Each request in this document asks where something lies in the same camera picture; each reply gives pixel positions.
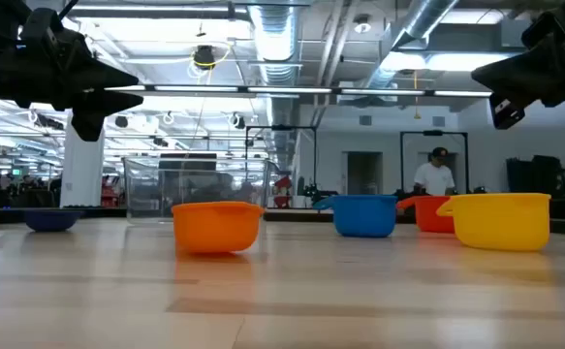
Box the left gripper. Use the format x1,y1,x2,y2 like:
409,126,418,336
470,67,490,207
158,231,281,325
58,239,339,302
0,27,145,143

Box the clear plastic basket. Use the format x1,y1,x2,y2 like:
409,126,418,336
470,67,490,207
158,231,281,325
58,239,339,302
122,155,281,226

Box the yellow measuring cup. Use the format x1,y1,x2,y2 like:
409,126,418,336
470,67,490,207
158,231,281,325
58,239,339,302
435,192,552,253

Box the red measuring cup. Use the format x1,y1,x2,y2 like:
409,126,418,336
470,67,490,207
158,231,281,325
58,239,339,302
395,195,456,235

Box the orange measuring cup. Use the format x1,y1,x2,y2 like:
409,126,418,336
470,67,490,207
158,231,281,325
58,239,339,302
171,201,266,255

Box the blue measuring cup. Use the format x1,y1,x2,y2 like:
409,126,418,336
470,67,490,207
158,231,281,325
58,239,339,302
312,194,399,238

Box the white pillar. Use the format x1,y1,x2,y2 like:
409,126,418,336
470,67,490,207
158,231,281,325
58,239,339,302
59,109,107,209

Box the black background monitors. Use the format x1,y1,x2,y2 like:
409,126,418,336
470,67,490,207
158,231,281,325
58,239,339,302
505,154,565,201

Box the red background cart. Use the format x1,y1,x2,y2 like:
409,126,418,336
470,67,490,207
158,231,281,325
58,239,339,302
101,174,120,209

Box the person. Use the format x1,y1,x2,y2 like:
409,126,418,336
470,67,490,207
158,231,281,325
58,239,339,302
412,146,457,198

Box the LED light bar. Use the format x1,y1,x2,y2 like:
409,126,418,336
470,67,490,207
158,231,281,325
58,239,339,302
105,84,494,99

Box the black background station frame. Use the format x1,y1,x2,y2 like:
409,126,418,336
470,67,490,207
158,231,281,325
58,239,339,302
399,129,471,196

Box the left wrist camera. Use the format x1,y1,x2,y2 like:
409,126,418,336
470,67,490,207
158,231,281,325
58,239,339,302
19,6,66,52

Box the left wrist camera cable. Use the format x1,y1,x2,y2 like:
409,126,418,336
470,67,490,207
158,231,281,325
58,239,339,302
57,0,81,21

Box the yellow hanging cord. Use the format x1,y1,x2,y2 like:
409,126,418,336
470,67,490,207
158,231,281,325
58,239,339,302
411,70,422,121

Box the ceiling cable reel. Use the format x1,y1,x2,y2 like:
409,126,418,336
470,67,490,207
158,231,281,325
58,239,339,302
187,43,234,79

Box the black table frame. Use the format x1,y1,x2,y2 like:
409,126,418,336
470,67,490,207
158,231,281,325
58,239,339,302
0,206,565,238

